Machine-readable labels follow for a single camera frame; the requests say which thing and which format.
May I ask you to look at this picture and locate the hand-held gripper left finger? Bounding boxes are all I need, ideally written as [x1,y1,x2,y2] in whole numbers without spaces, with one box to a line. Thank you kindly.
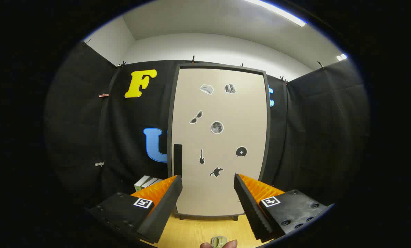
[88,175,183,244]

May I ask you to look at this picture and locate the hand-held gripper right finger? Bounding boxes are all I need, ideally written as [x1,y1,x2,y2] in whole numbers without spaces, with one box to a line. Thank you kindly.
[233,173,335,242]

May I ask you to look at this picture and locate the green oval plastic box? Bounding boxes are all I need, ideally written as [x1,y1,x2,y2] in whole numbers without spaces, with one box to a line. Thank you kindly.
[211,236,228,248]

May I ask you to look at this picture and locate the black door handle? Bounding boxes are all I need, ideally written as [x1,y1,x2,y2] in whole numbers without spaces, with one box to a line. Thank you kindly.
[173,144,183,177]

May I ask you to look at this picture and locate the dark grey book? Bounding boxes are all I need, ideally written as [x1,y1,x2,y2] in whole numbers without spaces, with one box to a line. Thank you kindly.
[142,177,159,189]

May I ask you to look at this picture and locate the grey cabinet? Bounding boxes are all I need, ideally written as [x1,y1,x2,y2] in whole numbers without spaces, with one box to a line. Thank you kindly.
[167,63,272,221]

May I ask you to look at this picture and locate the black backdrop cloth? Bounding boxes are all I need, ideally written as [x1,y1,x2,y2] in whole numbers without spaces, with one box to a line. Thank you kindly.
[44,40,371,221]

